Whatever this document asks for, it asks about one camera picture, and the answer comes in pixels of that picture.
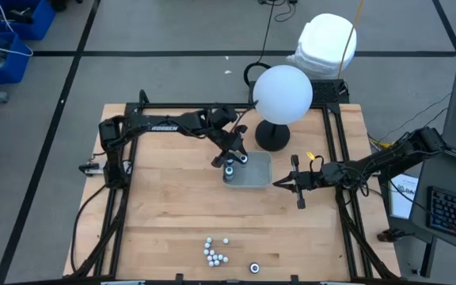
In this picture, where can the blue bin with plastic bags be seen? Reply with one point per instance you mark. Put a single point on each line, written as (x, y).
(14, 67)

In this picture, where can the purple-tipped food coloring bottle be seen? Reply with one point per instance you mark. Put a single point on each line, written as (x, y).
(244, 159)

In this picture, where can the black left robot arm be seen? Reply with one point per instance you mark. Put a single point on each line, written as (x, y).
(160, 126)

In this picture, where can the silver mounting bracket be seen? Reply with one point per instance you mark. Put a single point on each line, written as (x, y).
(91, 169)

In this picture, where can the black perforated computer case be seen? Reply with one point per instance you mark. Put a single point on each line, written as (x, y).
(327, 93)

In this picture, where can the black aluminium table frame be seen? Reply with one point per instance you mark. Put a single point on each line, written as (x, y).
(172, 105)

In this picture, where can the black-tipped food coloring bottle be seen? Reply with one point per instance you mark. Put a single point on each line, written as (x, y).
(254, 268)

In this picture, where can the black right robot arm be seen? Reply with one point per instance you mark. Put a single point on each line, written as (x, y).
(382, 160)

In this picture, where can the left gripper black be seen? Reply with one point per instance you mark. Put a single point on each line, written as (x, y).
(230, 142)

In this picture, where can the backlit black keyboard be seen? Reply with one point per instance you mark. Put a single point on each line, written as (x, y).
(455, 213)

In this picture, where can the brown and black clamp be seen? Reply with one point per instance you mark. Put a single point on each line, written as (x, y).
(388, 235)

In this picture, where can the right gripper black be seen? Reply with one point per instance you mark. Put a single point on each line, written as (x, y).
(311, 179)

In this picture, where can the white printed paper sheet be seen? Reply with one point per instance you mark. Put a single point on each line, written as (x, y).
(402, 202)

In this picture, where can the blue-tipped food coloring bottle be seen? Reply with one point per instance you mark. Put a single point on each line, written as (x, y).
(230, 162)

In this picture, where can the grey plastic bin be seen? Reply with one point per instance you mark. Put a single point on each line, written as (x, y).
(257, 174)

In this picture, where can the blue bin with black tools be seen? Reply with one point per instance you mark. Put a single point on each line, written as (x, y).
(40, 23)

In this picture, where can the white globe lamp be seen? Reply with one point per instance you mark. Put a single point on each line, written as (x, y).
(282, 95)

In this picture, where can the green-tipped food coloring bottle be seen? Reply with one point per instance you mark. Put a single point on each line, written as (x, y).
(229, 171)

